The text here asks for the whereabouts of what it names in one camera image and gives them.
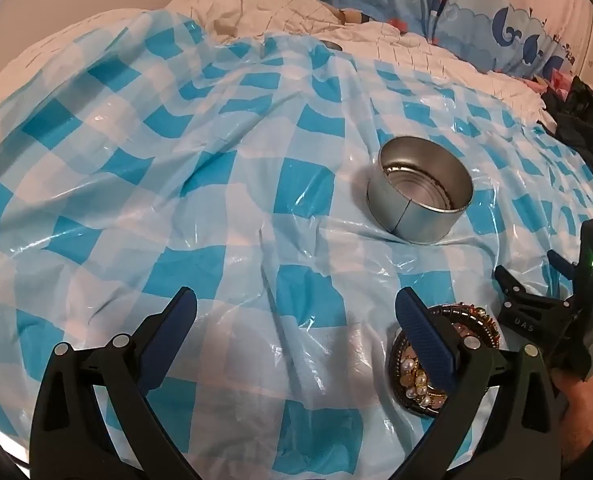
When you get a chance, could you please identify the white quilt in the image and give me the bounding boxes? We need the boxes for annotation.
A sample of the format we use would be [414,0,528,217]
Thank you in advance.
[165,0,548,122]

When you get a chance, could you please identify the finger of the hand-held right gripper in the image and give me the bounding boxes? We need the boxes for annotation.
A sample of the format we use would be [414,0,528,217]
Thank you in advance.
[493,265,577,348]
[547,249,583,283]

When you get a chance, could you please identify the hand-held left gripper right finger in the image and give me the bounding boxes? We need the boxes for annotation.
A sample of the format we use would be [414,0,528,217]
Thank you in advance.
[395,287,564,480]

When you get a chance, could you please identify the pearl and gold bracelet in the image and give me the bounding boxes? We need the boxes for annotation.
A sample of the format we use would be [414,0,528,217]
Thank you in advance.
[399,355,449,408]

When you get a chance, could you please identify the blue checkered plastic sheet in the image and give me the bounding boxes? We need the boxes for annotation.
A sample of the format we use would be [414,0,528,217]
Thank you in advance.
[0,7,593,480]

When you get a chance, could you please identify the pink cloth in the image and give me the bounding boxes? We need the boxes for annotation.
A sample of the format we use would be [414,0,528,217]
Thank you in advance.
[525,66,573,96]

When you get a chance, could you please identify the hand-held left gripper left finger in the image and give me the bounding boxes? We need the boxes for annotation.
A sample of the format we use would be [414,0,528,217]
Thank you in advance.
[29,287,200,480]

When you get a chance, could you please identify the person's right hand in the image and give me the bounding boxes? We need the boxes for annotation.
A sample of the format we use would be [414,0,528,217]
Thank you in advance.
[550,369,593,462]

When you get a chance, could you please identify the whale print blue fabric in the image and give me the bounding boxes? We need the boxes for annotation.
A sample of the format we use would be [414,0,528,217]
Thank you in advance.
[258,0,584,80]

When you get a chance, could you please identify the round metal tin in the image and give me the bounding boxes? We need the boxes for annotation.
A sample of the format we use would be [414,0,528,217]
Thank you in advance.
[366,136,475,246]

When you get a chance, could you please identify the black cloth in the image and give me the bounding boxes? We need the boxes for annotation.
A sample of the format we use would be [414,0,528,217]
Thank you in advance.
[553,76,593,163]

